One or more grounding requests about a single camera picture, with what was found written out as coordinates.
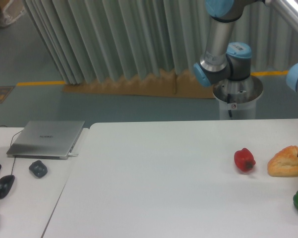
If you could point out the small black controller device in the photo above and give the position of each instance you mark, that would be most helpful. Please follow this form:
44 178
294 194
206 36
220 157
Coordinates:
38 169

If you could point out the red bell pepper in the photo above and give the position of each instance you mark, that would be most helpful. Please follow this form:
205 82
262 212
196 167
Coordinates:
244 160

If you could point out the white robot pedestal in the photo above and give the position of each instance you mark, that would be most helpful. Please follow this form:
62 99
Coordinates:
237 99

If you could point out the pale green pleated curtain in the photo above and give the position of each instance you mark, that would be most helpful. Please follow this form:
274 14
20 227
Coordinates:
98 39

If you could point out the white usb plug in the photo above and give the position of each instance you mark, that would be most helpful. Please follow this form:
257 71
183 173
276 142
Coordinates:
72 155

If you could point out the brown cardboard sheet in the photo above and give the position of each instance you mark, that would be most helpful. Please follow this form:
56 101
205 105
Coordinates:
168 84

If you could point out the silver closed laptop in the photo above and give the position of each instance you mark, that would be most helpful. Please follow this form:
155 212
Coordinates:
46 139

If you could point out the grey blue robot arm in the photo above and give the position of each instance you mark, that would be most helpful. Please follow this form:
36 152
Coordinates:
226 66

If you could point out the golden triangular pastry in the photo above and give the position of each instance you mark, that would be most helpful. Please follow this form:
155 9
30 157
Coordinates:
284 163

